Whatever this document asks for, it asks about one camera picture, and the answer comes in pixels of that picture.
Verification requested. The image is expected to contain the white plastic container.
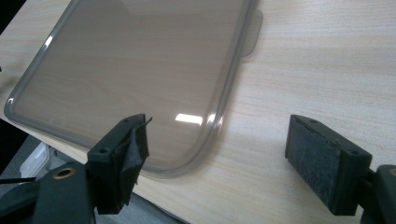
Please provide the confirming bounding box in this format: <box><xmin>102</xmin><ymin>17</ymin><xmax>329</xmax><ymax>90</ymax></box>
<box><xmin>19</xmin><ymin>141</ymin><xmax>51</xmax><ymax>179</ymax></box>

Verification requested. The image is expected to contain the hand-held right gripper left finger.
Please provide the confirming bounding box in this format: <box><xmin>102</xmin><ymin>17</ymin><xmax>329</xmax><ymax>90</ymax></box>
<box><xmin>86</xmin><ymin>113</ymin><xmax>153</xmax><ymax>216</ymax></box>

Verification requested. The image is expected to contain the translucent grey plastic lid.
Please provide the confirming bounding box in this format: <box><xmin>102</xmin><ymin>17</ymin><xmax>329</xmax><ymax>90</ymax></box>
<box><xmin>3</xmin><ymin>0</ymin><xmax>264</xmax><ymax>180</ymax></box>

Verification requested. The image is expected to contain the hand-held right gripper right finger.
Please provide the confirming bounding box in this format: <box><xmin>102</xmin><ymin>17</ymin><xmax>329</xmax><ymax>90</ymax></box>
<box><xmin>284</xmin><ymin>114</ymin><xmax>374</xmax><ymax>217</ymax></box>

